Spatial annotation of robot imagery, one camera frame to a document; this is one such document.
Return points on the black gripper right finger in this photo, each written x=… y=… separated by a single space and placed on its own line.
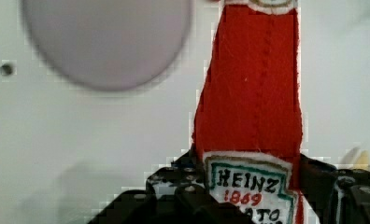
x=337 y=196

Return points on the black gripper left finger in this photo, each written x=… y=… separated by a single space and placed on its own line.
x=184 y=179

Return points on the red plush ketchup bottle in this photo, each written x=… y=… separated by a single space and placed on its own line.
x=247 y=128

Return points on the yellow plush banana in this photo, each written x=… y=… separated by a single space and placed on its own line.
x=356 y=158

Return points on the lilac oval plate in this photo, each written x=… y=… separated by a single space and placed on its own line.
x=108 y=45

